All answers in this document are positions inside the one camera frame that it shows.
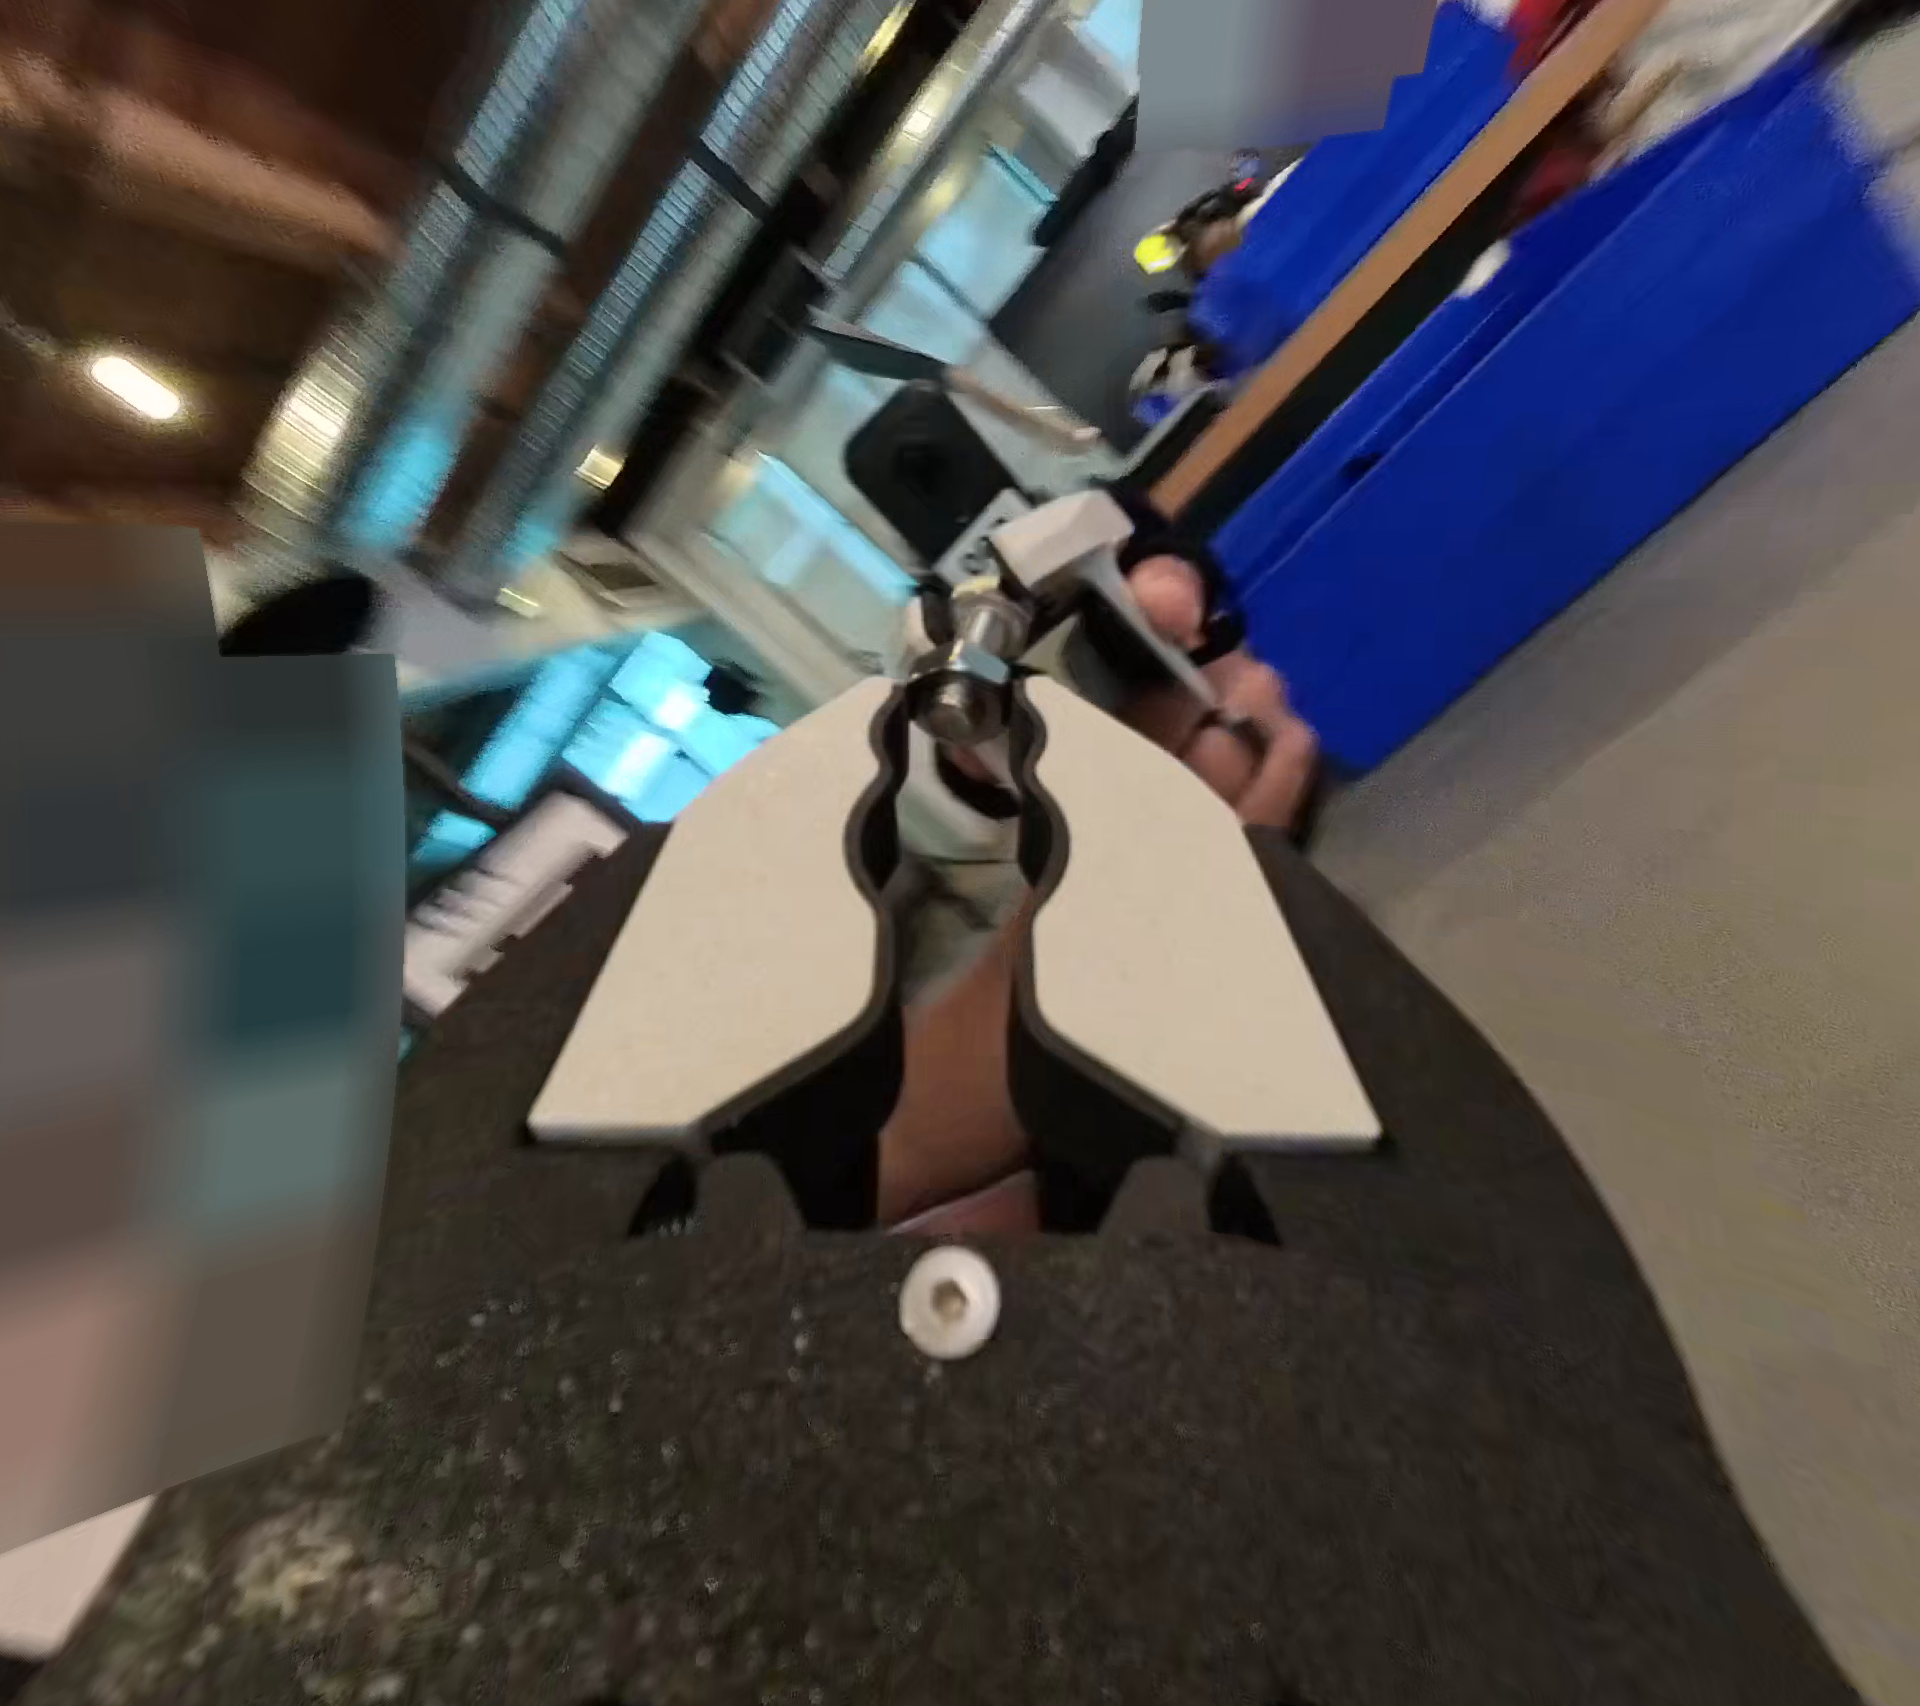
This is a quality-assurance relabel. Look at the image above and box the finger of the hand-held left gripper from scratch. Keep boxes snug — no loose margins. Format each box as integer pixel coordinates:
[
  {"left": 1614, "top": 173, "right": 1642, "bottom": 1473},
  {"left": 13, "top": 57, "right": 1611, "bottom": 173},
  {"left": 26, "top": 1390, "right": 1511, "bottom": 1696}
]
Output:
[
  {"left": 993, "top": 490, "right": 1137, "bottom": 612},
  {"left": 903, "top": 577, "right": 971, "bottom": 692}
]

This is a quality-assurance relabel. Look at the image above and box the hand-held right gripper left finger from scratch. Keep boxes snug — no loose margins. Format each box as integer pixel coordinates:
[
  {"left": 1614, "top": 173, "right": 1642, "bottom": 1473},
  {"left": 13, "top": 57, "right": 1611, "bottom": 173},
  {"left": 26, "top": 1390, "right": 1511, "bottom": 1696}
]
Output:
[{"left": 528, "top": 673, "right": 907, "bottom": 1236}]

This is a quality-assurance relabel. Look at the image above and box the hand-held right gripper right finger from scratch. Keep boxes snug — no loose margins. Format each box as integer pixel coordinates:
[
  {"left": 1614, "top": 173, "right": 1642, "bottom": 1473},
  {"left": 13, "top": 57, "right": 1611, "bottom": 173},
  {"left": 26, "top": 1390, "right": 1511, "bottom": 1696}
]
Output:
[{"left": 1008, "top": 673, "right": 1385, "bottom": 1236}]

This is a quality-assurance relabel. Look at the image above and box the steel hex nut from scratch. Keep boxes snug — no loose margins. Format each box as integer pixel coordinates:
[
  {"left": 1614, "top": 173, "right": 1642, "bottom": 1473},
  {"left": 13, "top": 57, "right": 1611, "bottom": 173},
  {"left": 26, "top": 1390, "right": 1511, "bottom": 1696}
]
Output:
[{"left": 945, "top": 597, "right": 1031, "bottom": 675}]

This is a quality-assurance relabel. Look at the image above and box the steel hex bolt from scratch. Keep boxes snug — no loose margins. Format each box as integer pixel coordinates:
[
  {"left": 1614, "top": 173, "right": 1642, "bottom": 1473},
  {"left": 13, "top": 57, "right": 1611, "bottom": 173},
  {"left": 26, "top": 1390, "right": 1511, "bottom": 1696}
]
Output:
[{"left": 914, "top": 645, "right": 1020, "bottom": 744}]

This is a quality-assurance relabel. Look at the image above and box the blue plastic bin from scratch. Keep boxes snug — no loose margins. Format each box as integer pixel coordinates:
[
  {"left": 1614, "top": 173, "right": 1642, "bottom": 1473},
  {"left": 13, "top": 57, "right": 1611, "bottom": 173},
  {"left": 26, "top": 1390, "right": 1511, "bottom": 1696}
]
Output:
[
  {"left": 1199, "top": 57, "right": 1920, "bottom": 774},
  {"left": 1137, "top": 0, "right": 1517, "bottom": 426}
]

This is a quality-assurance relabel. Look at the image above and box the person's left hand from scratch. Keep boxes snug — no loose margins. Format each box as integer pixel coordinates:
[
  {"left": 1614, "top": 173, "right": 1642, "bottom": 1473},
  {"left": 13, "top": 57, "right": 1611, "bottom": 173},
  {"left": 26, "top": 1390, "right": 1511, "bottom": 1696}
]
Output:
[{"left": 1126, "top": 554, "right": 1328, "bottom": 838}]

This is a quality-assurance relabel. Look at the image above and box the wooden desk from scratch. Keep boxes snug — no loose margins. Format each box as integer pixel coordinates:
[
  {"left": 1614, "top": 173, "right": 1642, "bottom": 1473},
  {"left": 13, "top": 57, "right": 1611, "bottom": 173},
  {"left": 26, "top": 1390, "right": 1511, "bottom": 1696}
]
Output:
[{"left": 1153, "top": 0, "right": 1705, "bottom": 526}]

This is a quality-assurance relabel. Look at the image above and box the ceiling light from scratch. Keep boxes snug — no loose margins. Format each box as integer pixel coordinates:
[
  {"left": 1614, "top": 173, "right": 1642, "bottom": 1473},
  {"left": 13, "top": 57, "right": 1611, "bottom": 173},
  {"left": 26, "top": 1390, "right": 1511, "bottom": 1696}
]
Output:
[{"left": 84, "top": 347, "right": 194, "bottom": 426}]

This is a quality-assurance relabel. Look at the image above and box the silver ventilation duct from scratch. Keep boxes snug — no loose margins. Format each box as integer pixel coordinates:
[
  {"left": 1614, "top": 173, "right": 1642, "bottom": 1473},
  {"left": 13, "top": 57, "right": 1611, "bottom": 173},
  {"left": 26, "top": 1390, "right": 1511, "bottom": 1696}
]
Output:
[
  {"left": 249, "top": 0, "right": 843, "bottom": 575},
  {"left": 575, "top": 0, "right": 1177, "bottom": 492}
]

